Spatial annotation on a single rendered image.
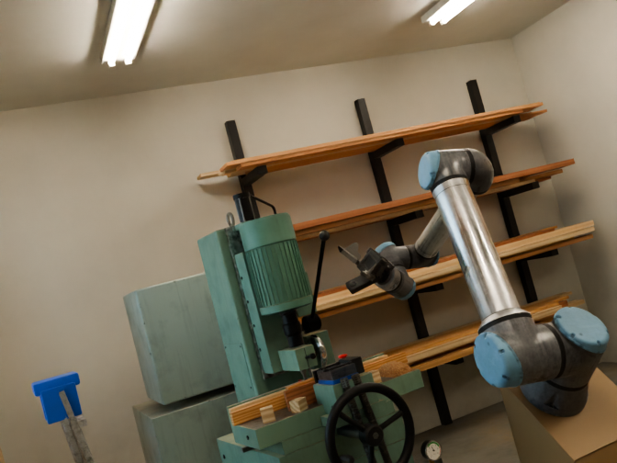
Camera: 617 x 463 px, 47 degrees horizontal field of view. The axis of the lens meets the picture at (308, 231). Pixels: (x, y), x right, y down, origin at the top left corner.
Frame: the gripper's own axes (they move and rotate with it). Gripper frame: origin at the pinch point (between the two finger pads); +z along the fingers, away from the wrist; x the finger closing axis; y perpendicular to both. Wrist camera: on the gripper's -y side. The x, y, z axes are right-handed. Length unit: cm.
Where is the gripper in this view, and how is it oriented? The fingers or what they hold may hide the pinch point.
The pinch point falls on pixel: (347, 260)
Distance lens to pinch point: 234.9
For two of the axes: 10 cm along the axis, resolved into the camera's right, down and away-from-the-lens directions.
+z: -5.9, -3.7, -7.2
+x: 4.9, 5.4, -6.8
